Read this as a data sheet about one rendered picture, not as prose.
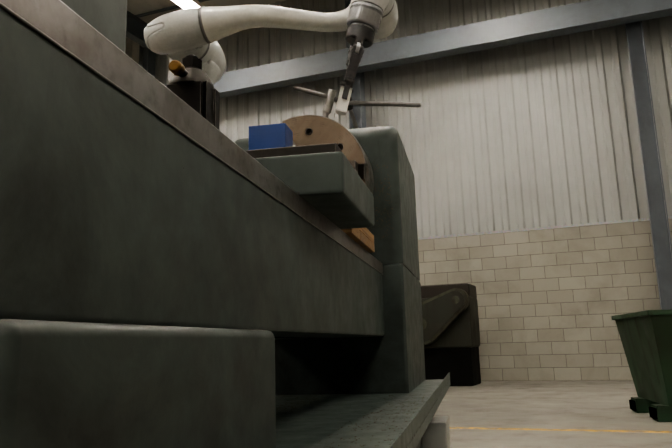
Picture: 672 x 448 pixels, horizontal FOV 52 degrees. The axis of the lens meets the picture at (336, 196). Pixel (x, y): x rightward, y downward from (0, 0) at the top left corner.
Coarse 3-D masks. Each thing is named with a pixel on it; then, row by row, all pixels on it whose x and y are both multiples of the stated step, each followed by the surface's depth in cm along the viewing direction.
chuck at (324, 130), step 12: (288, 120) 174; (300, 120) 174; (312, 120) 173; (324, 120) 172; (300, 132) 173; (312, 132) 173; (324, 132) 172; (336, 132) 171; (348, 132) 170; (300, 144) 172; (348, 144) 170; (348, 156) 169; (360, 156) 168
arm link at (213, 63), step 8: (208, 48) 198; (216, 48) 202; (208, 56) 200; (216, 56) 203; (224, 56) 210; (208, 64) 201; (216, 64) 205; (224, 64) 210; (168, 72) 204; (208, 72) 202; (216, 72) 206; (216, 80) 209
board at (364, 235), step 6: (354, 228) 129; (360, 228) 137; (366, 228) 145; (348, 234) 128; (354, 234) 129; (360, 234) 136; (366, 234) 144; (372, 234) 153; (354, 240) 136; (360, 240) 136; (366, 240) 144; (372, 240) 153; (366, 246) 145; (372, 246) 152; (372, 252) 155
